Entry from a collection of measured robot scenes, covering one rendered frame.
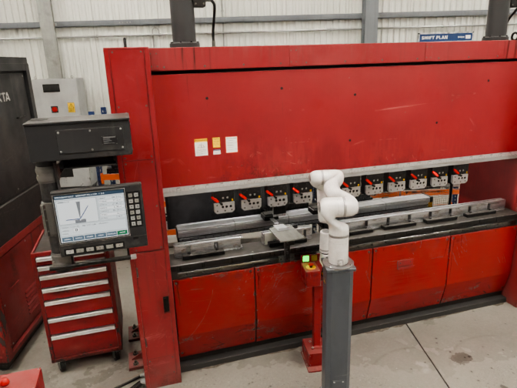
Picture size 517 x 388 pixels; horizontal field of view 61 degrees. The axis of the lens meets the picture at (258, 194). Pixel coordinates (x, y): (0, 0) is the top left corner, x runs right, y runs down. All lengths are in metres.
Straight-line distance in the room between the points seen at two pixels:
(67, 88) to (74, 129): 5.08
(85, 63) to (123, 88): 5.02
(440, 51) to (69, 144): 2.65
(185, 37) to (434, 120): 1.98
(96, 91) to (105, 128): 5.32
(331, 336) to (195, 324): 1.02
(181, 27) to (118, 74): 0.56
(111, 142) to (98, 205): 0.34
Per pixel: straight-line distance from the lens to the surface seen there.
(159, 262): 2.95
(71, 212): 2.45
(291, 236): 3.12
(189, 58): 2.90
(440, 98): 3.71
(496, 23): 4.12
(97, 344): 3.67
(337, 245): 2.63
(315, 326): 3.41
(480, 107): 3.97
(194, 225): 3.45
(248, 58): 2.98
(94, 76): 7.66
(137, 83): 2.69
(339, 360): 3.02
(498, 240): 4.34
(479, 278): 4.37
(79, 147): 2.38
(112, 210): 2.43
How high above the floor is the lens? 2.19
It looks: 17 degrees down
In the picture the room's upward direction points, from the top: 2 degrees counter-clockwise
